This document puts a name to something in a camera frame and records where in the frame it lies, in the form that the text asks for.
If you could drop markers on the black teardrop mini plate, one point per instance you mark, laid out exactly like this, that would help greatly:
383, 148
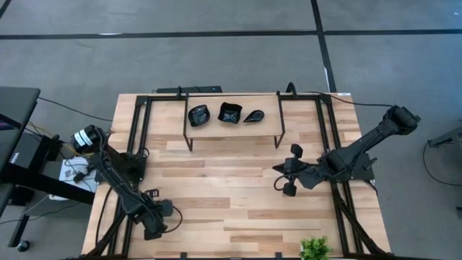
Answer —
255, 116

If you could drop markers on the black caster wheel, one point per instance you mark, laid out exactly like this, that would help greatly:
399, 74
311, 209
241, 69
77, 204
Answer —
23, 246

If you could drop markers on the black square wavy mini plate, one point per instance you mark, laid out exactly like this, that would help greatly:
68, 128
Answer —
230, 113

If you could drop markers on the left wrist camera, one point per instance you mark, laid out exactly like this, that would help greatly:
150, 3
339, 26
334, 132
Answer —
166, 208

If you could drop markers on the grey stand leg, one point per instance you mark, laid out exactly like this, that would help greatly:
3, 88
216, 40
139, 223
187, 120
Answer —
447, 138

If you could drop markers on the wooden shelf riser black legs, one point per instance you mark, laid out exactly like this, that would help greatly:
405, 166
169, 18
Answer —
216, 130

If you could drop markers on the black leaf-shaped mini plate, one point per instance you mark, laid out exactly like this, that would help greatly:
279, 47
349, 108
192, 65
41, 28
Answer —
199, 116

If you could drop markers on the small green potted plant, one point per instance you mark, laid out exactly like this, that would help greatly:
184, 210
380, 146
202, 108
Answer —
315, 249

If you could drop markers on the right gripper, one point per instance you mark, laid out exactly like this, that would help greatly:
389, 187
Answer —
296, 168

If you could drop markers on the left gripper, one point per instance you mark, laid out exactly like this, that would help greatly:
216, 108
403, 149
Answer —
153, 225

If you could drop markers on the black box white lettering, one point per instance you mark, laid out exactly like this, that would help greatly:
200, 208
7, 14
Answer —
21, 155

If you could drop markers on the black power strip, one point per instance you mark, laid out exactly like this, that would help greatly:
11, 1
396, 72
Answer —
195, 89

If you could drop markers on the white power strip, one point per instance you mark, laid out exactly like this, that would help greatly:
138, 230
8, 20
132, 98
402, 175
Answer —
88, 186

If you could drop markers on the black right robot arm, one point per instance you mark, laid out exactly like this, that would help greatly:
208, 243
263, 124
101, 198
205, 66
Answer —
364, 139

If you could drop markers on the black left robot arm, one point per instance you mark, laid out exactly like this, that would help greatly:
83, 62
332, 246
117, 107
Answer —
115, 180

